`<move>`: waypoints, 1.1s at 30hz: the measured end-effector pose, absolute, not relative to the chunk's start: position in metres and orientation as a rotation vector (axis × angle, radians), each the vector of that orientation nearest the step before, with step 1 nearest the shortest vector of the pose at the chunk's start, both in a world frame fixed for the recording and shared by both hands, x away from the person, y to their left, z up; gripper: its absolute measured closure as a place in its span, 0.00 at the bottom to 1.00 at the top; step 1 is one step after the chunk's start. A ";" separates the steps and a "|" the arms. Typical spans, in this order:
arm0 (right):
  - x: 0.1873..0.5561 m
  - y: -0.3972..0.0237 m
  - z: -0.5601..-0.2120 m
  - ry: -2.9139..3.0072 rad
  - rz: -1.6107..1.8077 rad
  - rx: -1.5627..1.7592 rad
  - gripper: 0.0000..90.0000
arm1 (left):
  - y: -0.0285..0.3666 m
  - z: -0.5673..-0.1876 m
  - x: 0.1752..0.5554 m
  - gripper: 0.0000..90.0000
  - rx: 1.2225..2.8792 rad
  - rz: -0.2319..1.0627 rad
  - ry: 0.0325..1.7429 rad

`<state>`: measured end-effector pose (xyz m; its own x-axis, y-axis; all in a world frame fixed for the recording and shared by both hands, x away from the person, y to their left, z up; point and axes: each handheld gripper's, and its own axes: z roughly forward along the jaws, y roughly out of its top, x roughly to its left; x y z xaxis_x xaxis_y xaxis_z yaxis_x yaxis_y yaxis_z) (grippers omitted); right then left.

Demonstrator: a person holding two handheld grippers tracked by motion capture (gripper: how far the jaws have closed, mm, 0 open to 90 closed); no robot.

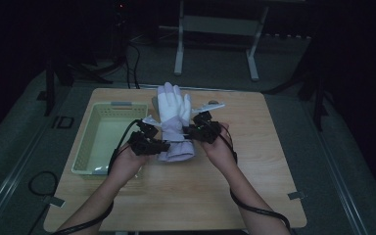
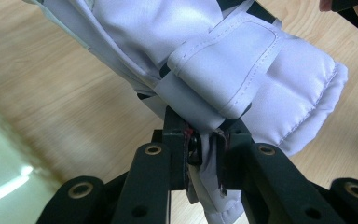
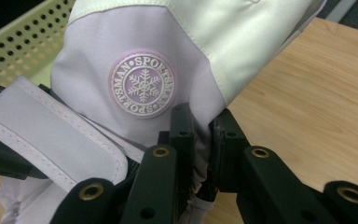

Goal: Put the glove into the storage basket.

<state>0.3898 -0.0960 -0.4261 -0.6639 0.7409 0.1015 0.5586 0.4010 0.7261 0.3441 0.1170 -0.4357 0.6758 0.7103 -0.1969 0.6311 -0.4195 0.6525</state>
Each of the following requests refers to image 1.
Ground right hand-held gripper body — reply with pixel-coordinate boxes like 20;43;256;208
189;101;226;145

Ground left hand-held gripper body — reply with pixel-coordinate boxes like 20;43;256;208
126;115;165;157

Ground white and lavender glove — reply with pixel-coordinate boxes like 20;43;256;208
156;81;197;164

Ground cream plastic basket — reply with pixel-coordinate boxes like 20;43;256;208
70;101;150;177

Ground person's right hand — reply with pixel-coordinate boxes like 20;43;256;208
198;121;240;175

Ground person's left hand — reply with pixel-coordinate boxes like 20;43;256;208
108;150;152;188

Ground black stand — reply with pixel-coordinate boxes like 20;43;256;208
263;65;330;132
36;55;114;118

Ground grey tape piece on floor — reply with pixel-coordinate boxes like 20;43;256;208
43;195;67;209

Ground grey tape piece on table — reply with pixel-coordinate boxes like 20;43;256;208
287;191;307;201

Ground left hand-held gripper black cable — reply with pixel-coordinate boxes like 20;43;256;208
50;118;145;235

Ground hand-held gripper black cable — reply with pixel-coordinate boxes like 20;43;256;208
50;118;145;235
217;122;292;233

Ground black cables on floor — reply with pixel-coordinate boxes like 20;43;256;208
111;3;142;90

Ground right hand-held gripper black cable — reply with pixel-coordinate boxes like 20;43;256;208
217;122;292;233

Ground white metal table frame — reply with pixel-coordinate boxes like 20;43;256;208
158;0;311;82

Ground black looped floor cable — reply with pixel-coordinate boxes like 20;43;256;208
27;170;60;198

